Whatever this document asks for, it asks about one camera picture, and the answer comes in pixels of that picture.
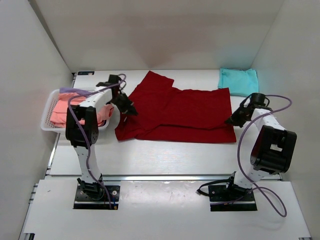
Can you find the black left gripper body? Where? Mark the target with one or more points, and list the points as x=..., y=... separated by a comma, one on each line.
x=120, y=101

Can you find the blue label sticker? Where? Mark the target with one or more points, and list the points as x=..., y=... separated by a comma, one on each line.
x=85, y=73

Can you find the purple t-shirt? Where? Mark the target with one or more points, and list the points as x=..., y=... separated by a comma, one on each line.
x=77, y=91

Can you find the pink t-shirt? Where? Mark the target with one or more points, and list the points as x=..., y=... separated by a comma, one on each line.
x=59, y=114

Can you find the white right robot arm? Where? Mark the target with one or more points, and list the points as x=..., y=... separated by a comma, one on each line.
x=273, y=149

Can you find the aluminium table rail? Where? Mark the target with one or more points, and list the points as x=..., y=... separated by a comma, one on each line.
x=162, y=178

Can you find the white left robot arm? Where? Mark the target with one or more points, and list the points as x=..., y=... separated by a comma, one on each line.
x=82, y=129

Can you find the white plastic basket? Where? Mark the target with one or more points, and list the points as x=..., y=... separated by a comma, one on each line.
x=46, y=125

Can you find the turquoise folded t-shirt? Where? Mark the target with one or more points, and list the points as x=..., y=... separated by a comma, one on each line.
x=239, y=82

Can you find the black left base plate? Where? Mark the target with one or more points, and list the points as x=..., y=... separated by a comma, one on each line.
x=90, y=200

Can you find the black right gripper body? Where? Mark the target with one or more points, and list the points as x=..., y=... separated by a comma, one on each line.
x=239, y=114

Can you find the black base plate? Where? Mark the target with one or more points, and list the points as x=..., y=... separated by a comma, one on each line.
x=90, y=200
x=222, y=198

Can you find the red t-shirt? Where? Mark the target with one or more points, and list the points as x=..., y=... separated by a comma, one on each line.
x=166, y=113

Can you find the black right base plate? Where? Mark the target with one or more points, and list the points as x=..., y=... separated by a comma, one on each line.
x=222, y=198

